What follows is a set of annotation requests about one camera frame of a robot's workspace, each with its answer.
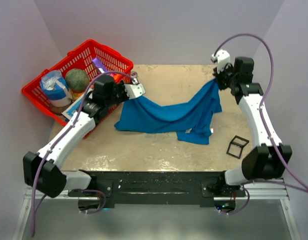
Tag blue garment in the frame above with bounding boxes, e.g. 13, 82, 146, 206
114, 79, 222, 145

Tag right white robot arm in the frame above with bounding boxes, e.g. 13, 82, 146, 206
211, 49, 292, 197

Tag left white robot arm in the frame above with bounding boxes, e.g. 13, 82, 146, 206
23, 72, 145, 199

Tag blue red drink can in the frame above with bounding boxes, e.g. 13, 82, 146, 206
130, 71, 138, 79

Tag purple box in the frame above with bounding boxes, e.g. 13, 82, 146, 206
92, 57, 108, 74

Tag red plastic basket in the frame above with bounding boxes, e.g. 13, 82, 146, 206
22, 39, 133, 126

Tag green round melon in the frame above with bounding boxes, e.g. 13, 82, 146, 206
65, 68, 90, 93

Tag blue white flat box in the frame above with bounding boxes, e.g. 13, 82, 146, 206
62, 95, 83, 122

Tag blue white wrapped package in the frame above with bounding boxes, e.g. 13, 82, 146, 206
40, 70, 72, 108

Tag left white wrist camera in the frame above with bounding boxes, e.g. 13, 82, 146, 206
124, 83, 146, 100

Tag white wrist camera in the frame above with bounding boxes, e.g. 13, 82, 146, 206
124, 83, 146, 100
211, 49, 231, 74

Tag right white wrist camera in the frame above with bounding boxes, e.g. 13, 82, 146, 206
211, 49, 231, 74

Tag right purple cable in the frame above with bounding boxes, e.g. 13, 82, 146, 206
210, 33, 308, 216

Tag purple cable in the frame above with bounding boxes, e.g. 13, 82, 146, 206
210, 33, 308, 216
30, 71, 140, 238

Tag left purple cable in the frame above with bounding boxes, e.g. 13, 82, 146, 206
30, 71, 140, 238

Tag black square frame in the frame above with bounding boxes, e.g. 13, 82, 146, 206
226, 135, 249, 159

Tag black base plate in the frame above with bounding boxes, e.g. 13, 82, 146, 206
69, 171, 246, 210

